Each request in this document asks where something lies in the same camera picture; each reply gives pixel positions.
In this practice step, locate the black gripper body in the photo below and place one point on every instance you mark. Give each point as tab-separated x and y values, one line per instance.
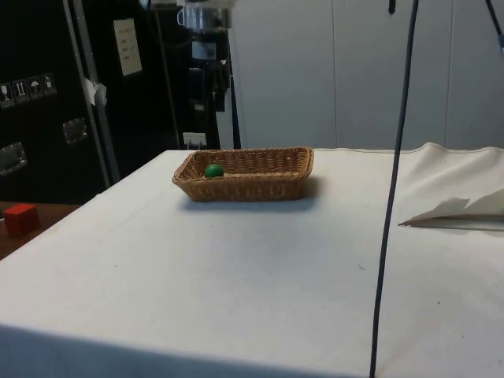
202	50

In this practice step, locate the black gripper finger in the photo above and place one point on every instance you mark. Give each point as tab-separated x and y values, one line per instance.
221	84

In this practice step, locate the green ball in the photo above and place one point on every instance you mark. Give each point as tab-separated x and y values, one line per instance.
213	171

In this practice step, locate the brown wicker basket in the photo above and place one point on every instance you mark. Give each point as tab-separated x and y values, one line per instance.
252	187

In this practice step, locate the pale locker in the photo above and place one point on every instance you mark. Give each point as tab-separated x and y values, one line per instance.
283	78

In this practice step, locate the black cabinet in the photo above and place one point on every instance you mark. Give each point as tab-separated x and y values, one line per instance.
47	157

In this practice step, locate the red cube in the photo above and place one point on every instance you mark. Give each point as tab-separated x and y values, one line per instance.
21	220

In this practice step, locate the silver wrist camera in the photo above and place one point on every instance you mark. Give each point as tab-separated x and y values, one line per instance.
202	19

